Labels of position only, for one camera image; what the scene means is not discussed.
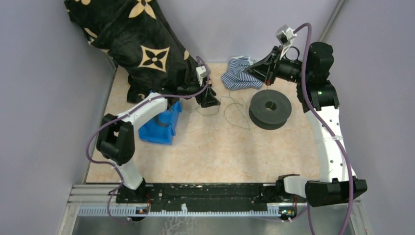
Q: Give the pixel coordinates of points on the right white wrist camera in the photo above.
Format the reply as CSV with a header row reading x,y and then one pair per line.
x,y
285,35

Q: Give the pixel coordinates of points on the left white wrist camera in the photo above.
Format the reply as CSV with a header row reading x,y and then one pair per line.
x,y
202,73

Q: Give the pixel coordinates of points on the black cable spool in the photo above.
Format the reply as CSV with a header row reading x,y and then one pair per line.
x,y
269,109

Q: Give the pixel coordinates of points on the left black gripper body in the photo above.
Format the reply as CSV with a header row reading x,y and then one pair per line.
x,y
190,88

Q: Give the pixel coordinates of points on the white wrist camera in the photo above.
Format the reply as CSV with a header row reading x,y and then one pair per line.
x,y
285,35
202,73

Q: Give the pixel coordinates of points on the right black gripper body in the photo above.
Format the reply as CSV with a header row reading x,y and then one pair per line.
x,y
288,70

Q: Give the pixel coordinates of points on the blue plastic bin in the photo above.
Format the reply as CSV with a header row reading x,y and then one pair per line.
x,y
161,129

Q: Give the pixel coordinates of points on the aluminium frame rail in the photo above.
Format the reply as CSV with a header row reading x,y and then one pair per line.
x,y
91,194

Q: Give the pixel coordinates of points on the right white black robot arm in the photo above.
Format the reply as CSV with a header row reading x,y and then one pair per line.
x,y
337,182

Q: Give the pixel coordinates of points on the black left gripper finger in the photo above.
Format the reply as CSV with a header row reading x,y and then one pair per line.
x,y
207,90
209,100

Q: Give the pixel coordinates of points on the black beige floral blanket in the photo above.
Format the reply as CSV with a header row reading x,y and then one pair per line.
x,y
136,36

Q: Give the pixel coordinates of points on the blue white striped cloth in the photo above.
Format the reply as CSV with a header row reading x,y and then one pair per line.
x,y
235,78

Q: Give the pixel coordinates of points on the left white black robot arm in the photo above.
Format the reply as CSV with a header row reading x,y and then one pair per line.
x,y
116,135

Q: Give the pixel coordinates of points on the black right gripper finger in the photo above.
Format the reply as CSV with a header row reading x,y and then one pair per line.
x,y
262,65
262,75

